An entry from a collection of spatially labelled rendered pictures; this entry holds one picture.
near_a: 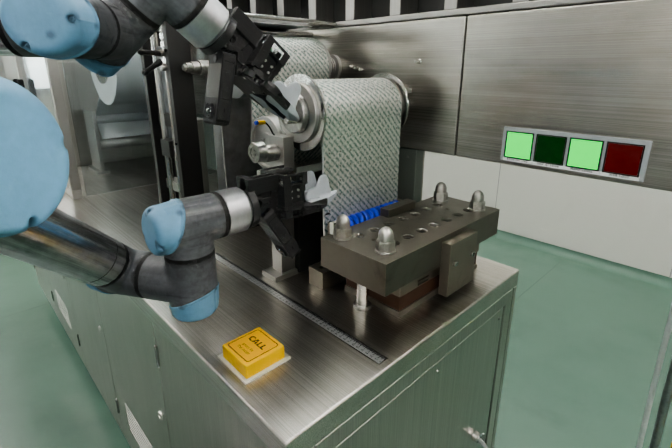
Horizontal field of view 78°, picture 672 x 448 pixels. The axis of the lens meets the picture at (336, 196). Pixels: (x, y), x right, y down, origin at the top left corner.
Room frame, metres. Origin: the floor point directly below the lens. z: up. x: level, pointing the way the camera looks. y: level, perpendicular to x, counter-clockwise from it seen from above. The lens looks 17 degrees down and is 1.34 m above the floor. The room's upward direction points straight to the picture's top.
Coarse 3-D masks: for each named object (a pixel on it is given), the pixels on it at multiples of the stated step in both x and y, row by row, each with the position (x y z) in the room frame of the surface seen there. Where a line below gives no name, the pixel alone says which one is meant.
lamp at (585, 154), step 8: (576, 144) 0.76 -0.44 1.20; (584, 144) 0.75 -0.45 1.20; (592, 144) 0.74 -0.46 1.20; (600, 144) 0.73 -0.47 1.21; (576, 152) 0.75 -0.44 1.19; (584, 152) 0.74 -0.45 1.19; (592, 152) 0.74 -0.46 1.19; (600, 152) 0.73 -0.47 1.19; (568, 160) 0.76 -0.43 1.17; (576, 160) 0.75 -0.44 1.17; (584, 160) 0.74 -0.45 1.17; (592, 160) 0.73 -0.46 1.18; (592, 168) 0.73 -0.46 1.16
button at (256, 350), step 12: (240, 336) 0.57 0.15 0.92; (252, 336) 0.57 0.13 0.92; (264, 336) 0.57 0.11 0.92; (228, 348) 0.54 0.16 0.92; (240, 348) 0.54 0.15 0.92; (252, 348) 0.54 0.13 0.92; (264, 348) 0.54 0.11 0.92; (276, 348) 0.54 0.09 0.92; (228, 360) 0.54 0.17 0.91; (240, 360) 0.51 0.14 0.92; (252, 360) 0.51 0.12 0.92; (264, 360) 0.52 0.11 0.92; (276, 360) 0.54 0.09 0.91; (240, 372) 0.51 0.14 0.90; (252, 372) 0.51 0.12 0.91
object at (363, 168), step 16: (336, 144) 0.81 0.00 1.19; (352, 144) 0.84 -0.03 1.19; (368, 144) 0.87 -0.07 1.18; (384, 144) 0.91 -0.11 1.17; (336, 160) 0.81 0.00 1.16; (352, 160) 0.84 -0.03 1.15; (368, 160) 0.87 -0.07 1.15; (384, 160) 0.91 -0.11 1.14; (336, 176) 0.81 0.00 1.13; (352, 176) 0.84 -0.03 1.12; (368, 176) 0.87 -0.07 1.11; (384, 176) 0.91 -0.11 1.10; (352, 192) 0.84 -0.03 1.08; (368, 192) 0.88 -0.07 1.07; (384, 192) 0.91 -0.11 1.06; (336, 208) 0.81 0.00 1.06; (352, 208) 0.84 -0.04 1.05; (368, 208) 0.88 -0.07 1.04
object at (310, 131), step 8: (304, 88) 0.80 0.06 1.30; (304, 96) 0.80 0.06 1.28; (312, 96) 0.79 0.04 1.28; (400, 96) 0.96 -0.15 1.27; (312, 104) 0.79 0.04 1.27; (312, 112) 0.79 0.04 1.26; (280, 120) 0.86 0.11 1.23; (312, 120) 0.79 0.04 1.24; (312, 128) 0.79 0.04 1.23; (296, 136) 0.82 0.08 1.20; (304, 136) 0.80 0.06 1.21; (312, 136) 0.79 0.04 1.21
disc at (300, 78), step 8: (288, 80) 0.85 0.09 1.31; (296, 80) 0.83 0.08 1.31; (304, 80) 0.81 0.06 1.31; (312, 80) 0.80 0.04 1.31; (312, 88) 0.80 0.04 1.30; (320, 96) 0.78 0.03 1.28; (320, 104) 0.78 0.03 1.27; (320, 112) 0.78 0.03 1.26; (320, 120) 0.78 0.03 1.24; (320, 128) 0.78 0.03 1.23; (320, 136) 0.78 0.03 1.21; (296, 144) 0.83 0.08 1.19; (304, 144) 0.82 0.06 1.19; (312, 144) 0.80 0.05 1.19
